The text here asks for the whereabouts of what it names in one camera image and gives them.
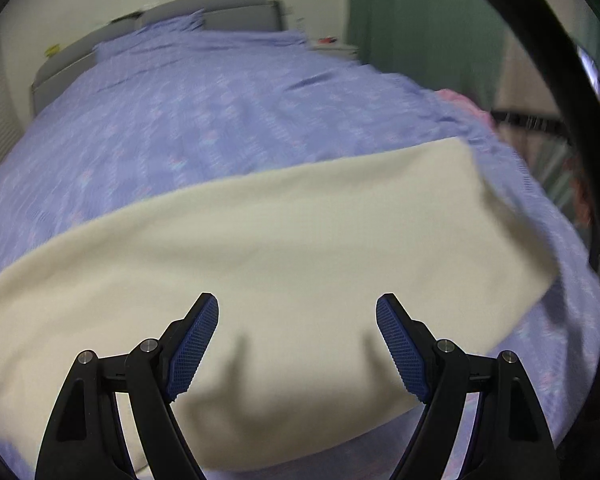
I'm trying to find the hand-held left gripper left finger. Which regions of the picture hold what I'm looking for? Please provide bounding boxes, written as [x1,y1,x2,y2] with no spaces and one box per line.
[34,291,220,480]

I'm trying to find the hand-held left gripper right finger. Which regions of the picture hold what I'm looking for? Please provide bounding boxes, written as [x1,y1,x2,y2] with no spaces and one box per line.
[375,292,562,480]

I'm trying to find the cream knit pants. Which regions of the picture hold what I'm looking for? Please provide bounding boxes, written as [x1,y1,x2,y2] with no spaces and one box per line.
[0,137,561,480]

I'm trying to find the purple floral striped bedspread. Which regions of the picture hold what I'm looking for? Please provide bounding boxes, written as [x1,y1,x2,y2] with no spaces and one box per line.
[0,15,600,480]

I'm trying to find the pink cloth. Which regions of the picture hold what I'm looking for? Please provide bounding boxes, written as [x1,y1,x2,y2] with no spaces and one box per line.
[437,89,498,132]

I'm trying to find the white nightstand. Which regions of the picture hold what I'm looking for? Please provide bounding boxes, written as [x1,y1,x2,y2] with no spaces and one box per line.
[309,42,362,62]

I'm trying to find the green curtain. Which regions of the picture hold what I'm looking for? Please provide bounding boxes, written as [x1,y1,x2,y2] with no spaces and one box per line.
[347,0,600,111]

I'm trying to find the grey padded headboard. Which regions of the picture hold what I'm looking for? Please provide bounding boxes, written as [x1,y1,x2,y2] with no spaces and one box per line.
[30,0,286,116]

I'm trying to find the black cable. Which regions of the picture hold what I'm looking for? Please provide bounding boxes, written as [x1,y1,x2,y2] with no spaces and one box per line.
[442,0,600,281]

